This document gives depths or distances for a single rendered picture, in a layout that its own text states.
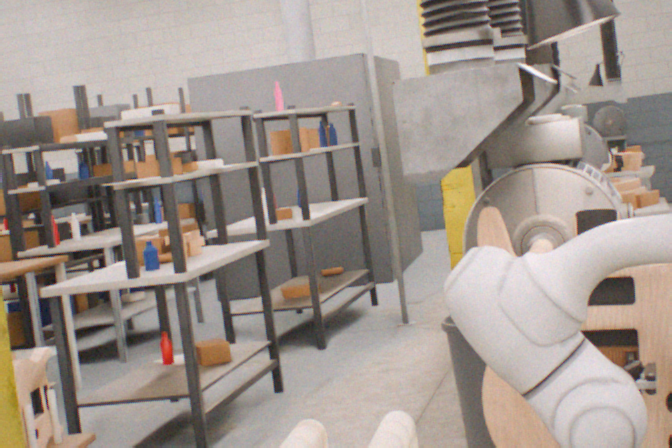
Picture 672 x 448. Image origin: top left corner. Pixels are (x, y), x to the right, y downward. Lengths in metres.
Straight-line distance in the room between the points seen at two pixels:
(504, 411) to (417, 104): 0.46
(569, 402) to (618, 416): 0.06
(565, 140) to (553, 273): 0.62
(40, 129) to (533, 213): 9.64
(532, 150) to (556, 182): 0.08
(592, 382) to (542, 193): 0.60
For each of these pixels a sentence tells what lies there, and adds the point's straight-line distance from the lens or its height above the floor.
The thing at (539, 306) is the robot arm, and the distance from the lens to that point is 1.50.
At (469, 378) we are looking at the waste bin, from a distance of 4.82.
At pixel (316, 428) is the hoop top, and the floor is 1.21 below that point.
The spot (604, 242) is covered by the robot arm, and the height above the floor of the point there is 1.31.
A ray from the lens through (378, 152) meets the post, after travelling 9.56.
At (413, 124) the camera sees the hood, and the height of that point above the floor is 1.47.
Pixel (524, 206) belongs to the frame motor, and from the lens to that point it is 2.06.
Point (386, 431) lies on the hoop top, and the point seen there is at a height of 1.21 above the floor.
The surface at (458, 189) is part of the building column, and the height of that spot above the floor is 0.95.
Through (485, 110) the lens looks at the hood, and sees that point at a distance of 1.77.
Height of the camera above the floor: 1.47
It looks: 3 degrees down
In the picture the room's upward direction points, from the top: 8 degrees counter-clockwise
